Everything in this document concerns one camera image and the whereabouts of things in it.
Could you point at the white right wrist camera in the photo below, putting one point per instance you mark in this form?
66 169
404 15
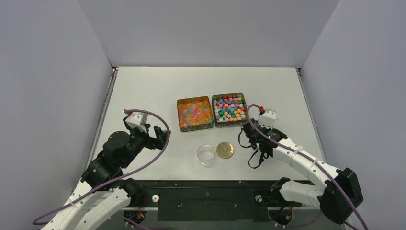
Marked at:
267 119

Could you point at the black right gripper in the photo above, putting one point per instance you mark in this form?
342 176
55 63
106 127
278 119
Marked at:
258 146

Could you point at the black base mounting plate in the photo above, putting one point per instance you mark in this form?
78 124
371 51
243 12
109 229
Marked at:
210 200

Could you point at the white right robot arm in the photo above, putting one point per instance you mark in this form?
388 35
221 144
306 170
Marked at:
319 173

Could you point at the clear round plastic container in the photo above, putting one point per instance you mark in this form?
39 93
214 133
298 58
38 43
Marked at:
205 155

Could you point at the tin of translucent star candies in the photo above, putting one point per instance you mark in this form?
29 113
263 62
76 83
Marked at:
195 114

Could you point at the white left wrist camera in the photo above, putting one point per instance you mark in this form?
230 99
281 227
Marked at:
135 120

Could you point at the aluminium rail frame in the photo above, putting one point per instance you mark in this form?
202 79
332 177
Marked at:
327 199

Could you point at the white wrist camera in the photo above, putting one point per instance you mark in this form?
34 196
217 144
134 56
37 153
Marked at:
135 120
267 119

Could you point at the gold round lid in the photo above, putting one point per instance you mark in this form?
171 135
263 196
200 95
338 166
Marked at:
225 150

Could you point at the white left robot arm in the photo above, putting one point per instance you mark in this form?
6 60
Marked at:
102 188

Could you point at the tin of pastel star candies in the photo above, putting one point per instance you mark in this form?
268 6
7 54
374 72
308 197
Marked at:
229 109

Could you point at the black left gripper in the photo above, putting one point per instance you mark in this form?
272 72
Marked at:
161 136

